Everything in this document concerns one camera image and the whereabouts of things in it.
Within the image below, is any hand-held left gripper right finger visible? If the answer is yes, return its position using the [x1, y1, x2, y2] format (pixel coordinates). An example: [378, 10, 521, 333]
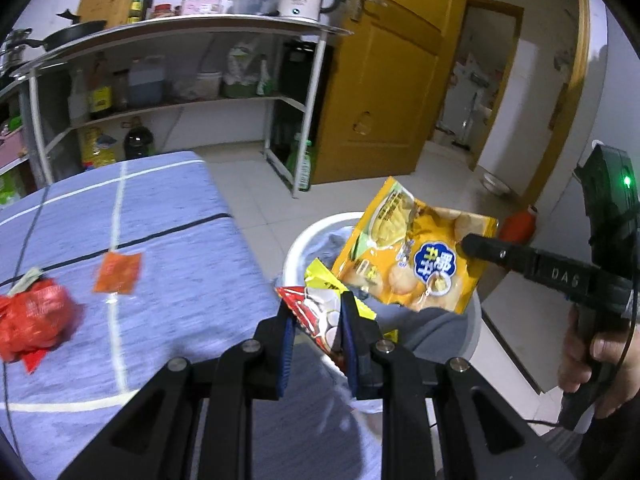
[340, 292, 576, 480]

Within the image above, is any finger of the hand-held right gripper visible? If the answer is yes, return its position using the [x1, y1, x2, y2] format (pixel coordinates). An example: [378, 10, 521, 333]
[457, 232, 535, 277]

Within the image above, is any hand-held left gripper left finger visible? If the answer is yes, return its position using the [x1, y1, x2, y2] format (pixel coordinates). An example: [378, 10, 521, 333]
[57, 305, 296, 480]

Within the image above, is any red white snack packet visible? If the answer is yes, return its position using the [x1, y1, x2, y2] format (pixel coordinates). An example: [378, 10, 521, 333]
[275, 285, 351, 376]

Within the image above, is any small yellow snack packet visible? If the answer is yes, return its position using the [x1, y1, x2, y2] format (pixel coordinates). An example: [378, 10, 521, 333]
[304, 257, 398, 343]

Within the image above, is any large yellow snack bag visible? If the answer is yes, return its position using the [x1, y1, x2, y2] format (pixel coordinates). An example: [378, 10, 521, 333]
[331, 176, 501, 316]

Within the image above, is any white round waste bin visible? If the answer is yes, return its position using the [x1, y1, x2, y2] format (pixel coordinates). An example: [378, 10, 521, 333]
[280, 211, 485, 361]

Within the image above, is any person's right hand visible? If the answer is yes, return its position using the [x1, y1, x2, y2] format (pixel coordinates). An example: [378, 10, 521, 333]
[559, 305, 635, 418]

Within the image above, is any orange plastic container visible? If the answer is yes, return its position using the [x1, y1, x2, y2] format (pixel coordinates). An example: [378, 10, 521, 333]
[500, 207, 538, 246]

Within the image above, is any metal bowl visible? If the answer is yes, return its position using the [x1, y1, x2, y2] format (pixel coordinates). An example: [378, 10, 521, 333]
[481, 172, 513, 198]

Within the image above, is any blue checked tablecloth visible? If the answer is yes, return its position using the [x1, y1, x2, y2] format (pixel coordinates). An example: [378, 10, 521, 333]
[0, 150, 396, 480]

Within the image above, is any orange sachet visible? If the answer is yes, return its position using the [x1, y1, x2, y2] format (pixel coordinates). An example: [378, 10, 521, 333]
[92, 252, 143, 295]

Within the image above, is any green plastic bottle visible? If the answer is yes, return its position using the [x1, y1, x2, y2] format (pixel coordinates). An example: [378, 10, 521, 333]
[286, 132, 313, 192]

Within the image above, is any wooden door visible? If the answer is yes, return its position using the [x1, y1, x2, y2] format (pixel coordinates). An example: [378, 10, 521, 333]
[310, 0, 473, 186]

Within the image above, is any red plastic bag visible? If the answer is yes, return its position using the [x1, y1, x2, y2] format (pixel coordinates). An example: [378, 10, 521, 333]
[0, 280, 83, 373]

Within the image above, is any large dark oil bottle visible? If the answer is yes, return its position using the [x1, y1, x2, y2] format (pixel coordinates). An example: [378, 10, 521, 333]
[122, 117, 155, 160]

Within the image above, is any green snack packet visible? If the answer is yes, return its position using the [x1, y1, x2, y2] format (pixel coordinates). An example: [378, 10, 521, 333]
[7, 266, 46, 293]

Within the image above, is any yellow rice sack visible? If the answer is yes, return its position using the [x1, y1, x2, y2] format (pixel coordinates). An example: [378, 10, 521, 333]
[80, 125, 118, 171]

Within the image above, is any white lidded container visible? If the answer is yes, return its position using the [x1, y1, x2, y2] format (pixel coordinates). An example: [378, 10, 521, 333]
[194, 67, 222, 101]

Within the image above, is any plastic bag of greens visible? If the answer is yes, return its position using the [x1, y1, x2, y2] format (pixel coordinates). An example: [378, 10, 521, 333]
[222, 42, 273, 98]

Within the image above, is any blue liquid jug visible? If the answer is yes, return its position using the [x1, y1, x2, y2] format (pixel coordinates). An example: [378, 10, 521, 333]
[126, 56, 167, 108]

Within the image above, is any yellow label bottle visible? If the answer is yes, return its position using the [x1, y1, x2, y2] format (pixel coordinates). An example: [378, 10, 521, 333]
[87, 55, 113, 121]

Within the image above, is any clear plastic bottle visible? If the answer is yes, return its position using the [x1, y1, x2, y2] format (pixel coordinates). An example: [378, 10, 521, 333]
[67, 67, 90, 126]

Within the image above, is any white metal shelf rack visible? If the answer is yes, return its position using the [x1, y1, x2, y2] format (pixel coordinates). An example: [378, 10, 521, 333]
[10, 12, 353, 193]

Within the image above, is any pink basket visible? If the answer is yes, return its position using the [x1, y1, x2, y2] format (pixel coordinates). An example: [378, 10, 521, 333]
[0, 127, 28, 171]

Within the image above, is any grey rice cooker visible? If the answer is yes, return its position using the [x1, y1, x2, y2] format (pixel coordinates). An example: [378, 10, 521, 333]
[227, 0, 283, 16]

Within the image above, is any black frying pan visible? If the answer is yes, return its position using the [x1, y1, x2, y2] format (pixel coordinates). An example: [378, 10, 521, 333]
[37, 9, 108, 53]

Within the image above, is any steel pot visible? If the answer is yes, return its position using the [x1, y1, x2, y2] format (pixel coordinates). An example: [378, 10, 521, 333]
[0, 27, 33, 73]

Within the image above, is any wooden door frame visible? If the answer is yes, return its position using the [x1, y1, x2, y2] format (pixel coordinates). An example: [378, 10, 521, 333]
[467, 0, 591, 201]

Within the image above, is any metal door handle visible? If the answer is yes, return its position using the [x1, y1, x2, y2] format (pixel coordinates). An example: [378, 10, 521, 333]
[347, 0, 388, 23]

